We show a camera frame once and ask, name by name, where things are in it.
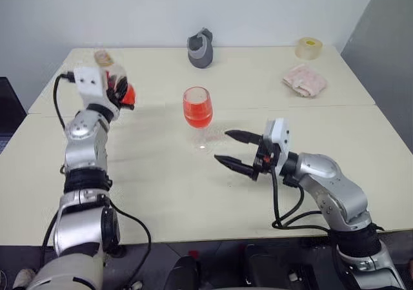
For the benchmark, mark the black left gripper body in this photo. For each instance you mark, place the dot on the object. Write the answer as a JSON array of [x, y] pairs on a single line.
[[113, 96]]

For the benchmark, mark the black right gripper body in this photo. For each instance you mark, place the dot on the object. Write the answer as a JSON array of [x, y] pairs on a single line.
[[267, 156]]

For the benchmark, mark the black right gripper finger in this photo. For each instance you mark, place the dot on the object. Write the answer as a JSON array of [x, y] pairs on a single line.
[[237, 165], [245, 137]]

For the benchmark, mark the clear bottle with red drink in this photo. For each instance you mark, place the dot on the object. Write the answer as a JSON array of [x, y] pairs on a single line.
[[129, 96]]

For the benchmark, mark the clear wine glass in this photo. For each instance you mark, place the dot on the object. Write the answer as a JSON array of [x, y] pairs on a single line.
[[197, 109]]

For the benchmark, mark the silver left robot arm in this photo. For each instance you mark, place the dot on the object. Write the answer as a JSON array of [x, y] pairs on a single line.
[[84, 131]]

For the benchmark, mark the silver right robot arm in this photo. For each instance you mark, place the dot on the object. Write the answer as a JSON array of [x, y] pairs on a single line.
[[322, 170]]

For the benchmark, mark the pink folded cloth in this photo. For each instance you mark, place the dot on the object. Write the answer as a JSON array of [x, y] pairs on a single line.
[[305, 80]]

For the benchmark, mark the grey rounded fabric object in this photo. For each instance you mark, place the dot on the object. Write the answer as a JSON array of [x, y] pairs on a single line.
[[200, 54]]

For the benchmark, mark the dark rounded shape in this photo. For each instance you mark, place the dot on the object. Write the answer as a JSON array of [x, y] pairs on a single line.
[[182, 272], [259, 265]]

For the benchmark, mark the black laptop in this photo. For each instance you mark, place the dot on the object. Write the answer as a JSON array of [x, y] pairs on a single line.
[[9, 109]]

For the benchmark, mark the clear tape roll yellow core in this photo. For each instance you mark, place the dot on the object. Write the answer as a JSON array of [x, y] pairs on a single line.
[[309, 49]]

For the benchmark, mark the white shoe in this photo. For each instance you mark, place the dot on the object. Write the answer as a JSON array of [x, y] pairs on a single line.
[[23, 277]]

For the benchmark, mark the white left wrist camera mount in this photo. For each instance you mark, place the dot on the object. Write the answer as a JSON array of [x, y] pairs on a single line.
[[88, 80]]

